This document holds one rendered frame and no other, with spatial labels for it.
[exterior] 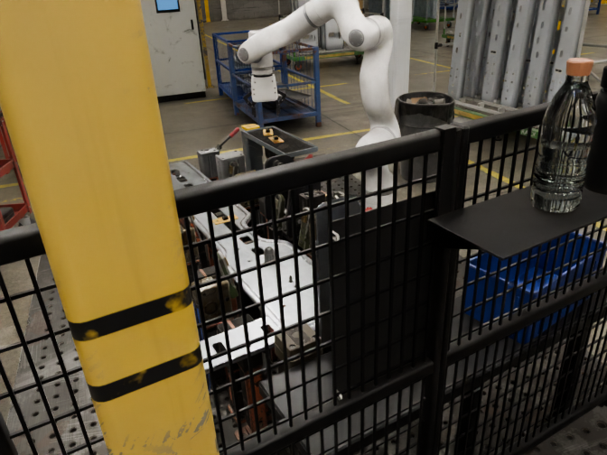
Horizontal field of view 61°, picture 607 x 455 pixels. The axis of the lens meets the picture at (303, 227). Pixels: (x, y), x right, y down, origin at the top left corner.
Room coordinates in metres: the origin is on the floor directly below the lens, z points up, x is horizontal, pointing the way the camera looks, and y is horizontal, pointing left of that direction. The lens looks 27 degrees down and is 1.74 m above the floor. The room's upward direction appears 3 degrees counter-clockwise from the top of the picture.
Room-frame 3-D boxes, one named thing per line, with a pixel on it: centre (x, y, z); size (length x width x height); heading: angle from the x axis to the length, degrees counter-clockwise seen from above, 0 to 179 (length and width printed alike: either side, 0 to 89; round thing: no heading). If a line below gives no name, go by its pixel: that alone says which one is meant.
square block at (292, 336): (0.87, 0.03, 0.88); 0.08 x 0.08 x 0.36; 28
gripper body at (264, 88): (2.06, 0.13, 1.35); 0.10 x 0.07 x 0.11; 95
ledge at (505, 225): (0.67, -0.36, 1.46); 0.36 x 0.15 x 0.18; 118
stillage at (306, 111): (6.69, 0.29, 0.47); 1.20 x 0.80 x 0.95; 20
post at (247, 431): (0.94, 0.14, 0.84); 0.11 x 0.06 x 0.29; 118
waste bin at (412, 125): (4.42, -1.11, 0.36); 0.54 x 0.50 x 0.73; 109
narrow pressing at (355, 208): (0.93, -0.07, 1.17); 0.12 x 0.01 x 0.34; 118
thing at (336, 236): (0.64, -0.13, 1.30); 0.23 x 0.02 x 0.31; 118
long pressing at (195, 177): (1.60, 0.28, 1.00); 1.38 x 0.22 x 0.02; 28
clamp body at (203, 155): (2.18, 0.40, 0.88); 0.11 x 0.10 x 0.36; 118
